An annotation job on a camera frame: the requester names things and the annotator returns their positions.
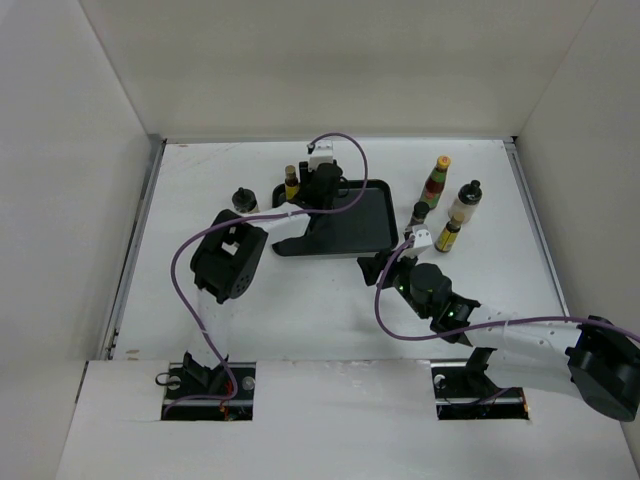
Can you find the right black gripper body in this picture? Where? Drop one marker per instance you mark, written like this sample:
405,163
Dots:
398,275

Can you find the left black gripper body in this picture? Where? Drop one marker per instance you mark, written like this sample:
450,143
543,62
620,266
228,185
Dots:
306,175

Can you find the small yellow-label bottle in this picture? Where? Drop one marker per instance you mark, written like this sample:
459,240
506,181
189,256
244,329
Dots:
291,182
449,234

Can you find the small dark spice jar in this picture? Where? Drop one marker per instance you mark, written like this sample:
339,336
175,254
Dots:
419,213

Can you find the white shaker black cap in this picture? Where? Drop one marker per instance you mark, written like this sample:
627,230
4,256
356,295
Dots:
244,201
466,201

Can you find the tall green sauce bottle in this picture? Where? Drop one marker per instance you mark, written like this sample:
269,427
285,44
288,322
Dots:
435,183

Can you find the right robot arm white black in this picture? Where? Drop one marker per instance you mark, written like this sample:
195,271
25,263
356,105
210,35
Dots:
586,358

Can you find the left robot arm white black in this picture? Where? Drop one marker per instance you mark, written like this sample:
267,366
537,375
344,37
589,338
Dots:
224,265

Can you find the black plastic tray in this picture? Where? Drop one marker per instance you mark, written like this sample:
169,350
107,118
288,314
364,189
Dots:
368,227

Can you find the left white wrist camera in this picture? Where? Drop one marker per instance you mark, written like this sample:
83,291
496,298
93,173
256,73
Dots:
319,152

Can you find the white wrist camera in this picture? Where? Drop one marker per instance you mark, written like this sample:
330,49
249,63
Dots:
319,152
419,241

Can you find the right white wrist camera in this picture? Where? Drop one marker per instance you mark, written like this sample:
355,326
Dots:
419,241

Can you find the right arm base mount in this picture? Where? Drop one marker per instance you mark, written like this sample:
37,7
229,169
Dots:
463,391

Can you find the left aluminium table rail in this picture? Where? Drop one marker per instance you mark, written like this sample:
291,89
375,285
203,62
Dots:
116,311

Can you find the aluminium table rail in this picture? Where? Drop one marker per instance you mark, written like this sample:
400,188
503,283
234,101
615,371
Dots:
116,311
534,221

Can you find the right aluminium table rail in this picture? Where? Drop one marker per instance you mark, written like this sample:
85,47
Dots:
534,221

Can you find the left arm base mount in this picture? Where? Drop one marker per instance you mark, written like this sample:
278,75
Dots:
196,393

